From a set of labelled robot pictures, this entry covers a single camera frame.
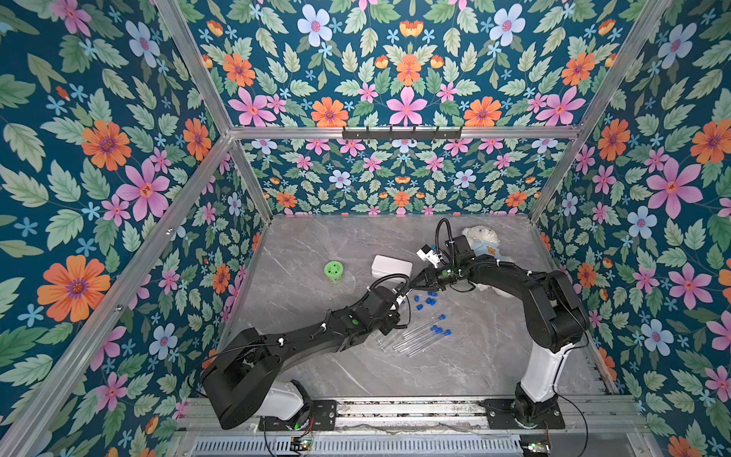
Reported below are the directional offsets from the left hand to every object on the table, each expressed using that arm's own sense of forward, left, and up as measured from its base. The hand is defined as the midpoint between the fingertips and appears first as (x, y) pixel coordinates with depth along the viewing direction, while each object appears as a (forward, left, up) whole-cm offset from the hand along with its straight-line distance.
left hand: (397, 306), depth 85 cm
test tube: (-2, -14, -8) cm, 16 cm away
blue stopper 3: (+3, -8, -8) cm, 11 cm away
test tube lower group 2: (-6, -13, -8) cm, 16 cm away
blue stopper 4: (+6, -7, -8) cm, 13 cm away
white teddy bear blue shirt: (+23, -34, +1) cm, 41 cm away
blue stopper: (+7, -12, -7) cm, 16 cm away
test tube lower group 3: (-6, -15, -8) cm, 18 cm away
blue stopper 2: (+5, -13, -8) cm, 16 cm away
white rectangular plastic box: (+18, +3, -4) cm, 18 cm away
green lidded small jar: (+17, +21, -4) cm, 27 cm away
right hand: (+7, -7, +2) cm, 10 cm away
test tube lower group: (-5, -11, -8) cm, 14 cm away
